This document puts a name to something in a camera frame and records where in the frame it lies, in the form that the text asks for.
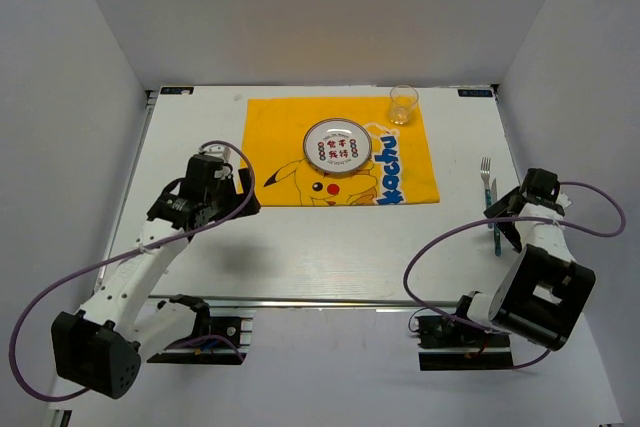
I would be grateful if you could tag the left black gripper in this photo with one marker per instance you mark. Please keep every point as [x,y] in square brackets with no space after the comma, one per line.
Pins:
[251,206]

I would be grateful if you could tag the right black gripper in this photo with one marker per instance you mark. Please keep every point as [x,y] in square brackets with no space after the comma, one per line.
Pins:
[500,210]

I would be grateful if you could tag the knife with blue handle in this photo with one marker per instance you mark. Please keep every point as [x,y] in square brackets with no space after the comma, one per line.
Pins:
[496,231]

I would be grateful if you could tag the white patterned plate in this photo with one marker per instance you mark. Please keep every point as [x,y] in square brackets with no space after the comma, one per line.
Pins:
[337,146]

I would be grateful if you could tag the yellow pikachu cloth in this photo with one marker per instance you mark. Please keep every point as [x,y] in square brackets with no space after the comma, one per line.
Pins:
[397,171]

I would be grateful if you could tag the clear glass cup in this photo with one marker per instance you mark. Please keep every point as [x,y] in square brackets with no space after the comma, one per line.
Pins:
[403,101]

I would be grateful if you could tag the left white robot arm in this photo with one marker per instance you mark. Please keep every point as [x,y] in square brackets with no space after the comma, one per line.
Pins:
[103,345]

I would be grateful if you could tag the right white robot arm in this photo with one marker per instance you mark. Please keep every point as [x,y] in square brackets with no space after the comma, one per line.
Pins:
[546,289]

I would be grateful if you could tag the left black corner label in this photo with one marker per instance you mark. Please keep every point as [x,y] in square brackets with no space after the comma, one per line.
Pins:
[176,90]

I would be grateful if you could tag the black corner label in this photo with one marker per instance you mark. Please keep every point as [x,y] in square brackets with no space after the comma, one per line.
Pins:
[176,90]
[475,93]

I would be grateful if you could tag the right black corner label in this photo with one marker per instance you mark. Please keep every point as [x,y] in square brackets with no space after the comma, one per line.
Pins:
[475,93]

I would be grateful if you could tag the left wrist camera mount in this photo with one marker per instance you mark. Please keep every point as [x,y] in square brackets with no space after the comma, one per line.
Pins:
[215,152]

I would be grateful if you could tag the fork with blue handle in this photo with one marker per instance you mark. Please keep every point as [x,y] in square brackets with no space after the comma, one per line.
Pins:
[485,176]

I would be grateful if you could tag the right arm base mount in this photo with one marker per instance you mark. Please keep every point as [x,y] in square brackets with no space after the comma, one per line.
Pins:
[447,346]

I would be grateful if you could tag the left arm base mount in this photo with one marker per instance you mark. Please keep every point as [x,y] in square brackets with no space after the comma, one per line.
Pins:
[224,340]

